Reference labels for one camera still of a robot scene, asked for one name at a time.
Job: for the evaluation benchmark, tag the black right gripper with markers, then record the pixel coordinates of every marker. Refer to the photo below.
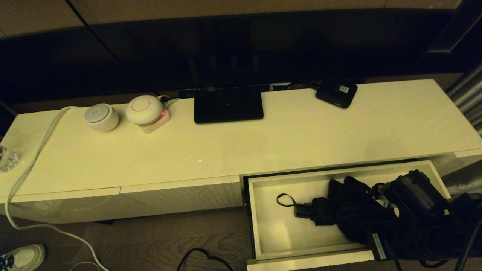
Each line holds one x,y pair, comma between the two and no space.
384,244

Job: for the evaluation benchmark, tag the black umbrella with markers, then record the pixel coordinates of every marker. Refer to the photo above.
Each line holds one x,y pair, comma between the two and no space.
350,214

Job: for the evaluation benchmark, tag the white fluted drawer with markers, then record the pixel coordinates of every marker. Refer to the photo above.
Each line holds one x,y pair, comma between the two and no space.
278,233

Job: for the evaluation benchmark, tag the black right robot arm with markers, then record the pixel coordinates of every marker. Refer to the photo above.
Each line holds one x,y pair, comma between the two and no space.
418,195

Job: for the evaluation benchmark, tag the white TV cabinet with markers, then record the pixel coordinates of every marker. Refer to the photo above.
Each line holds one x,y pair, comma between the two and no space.
188,154

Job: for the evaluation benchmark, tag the black set-top box with label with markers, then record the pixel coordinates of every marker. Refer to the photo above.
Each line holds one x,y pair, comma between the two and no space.
335,96

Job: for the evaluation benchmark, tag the grey pleated curtain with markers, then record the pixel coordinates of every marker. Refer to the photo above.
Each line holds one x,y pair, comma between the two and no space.
467,98

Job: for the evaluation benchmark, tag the white fluted cabinet front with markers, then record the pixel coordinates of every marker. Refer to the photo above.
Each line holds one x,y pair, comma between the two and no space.
188,195

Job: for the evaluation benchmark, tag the large black television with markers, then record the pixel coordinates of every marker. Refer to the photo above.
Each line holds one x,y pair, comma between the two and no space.
226,45

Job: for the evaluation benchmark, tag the white power strip red light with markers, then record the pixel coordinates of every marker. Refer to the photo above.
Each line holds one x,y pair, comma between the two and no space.
161,121

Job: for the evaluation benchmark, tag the white dome-shaped device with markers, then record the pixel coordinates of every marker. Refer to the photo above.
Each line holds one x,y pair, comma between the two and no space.
143,110

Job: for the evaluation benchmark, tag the small white round speaker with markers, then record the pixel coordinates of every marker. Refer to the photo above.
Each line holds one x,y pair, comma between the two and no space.
101,117

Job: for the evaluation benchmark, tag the white smooth cabinet front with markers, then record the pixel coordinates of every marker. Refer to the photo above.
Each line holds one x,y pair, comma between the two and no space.
56,207

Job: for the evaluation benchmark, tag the white sneaker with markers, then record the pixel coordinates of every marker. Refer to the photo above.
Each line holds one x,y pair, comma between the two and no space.
26,258

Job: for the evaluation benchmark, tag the clear glass object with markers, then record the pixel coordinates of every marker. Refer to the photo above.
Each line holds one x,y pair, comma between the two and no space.
7,159

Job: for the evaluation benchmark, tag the black television base plate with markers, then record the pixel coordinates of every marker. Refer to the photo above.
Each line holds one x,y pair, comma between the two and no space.
228,106

